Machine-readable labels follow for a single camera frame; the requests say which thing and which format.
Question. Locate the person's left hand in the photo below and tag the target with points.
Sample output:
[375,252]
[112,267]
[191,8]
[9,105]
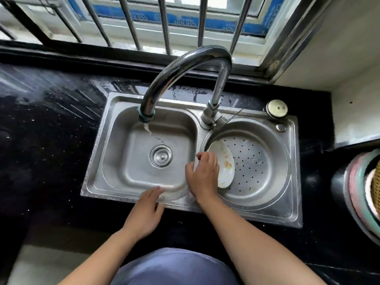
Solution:
[142,218]

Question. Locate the small steel sink button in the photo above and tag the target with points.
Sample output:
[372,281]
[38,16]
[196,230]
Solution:
[281,127]

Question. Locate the green plastic bowl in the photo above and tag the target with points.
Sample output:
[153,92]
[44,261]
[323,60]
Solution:
[362,186]

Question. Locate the person's right thumb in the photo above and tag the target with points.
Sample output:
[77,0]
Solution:
[190,172]

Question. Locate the person's blue garment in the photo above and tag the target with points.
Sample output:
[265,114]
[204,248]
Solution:
[175,268]

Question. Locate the white window frame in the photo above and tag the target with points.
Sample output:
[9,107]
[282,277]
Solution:
[184,35]

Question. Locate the pink plastic bowl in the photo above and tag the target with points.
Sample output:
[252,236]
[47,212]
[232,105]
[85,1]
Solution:
[354,186]

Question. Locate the perforated steel drain basket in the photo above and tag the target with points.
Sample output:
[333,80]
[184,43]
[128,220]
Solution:
[261,166]

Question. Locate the chrome gooseneck faucet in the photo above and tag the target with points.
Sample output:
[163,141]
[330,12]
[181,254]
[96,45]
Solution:
[178,69]

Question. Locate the metal window bars grille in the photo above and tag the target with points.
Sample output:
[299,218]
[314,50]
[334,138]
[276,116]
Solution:
[164,23]

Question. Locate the yellow woven basket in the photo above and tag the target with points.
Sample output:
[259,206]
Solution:
[377,189]

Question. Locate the stainless steel double sink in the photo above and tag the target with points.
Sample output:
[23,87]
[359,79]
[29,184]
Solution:
[130,163]

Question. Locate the blue protective film strip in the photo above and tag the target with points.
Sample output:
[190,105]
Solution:
[184,19]

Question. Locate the person's left thumb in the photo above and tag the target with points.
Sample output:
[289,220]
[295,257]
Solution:
[159,210]

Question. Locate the person's left forearm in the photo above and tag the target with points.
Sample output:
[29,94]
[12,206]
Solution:
[104,259]

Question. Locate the person's right forearm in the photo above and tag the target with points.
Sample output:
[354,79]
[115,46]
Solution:
[252,246]

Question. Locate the white plate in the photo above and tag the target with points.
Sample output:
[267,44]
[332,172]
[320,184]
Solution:
[227,172]

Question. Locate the person's right hand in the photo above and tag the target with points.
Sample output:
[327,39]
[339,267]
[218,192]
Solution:
[203,179]

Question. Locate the steel basin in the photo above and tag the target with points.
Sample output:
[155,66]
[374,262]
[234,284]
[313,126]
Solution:
[341,186]

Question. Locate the round steel drain strainer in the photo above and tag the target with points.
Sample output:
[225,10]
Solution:
[161,156]

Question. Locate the round white sink cap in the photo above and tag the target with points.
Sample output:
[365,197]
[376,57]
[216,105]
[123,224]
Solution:
[277,108]

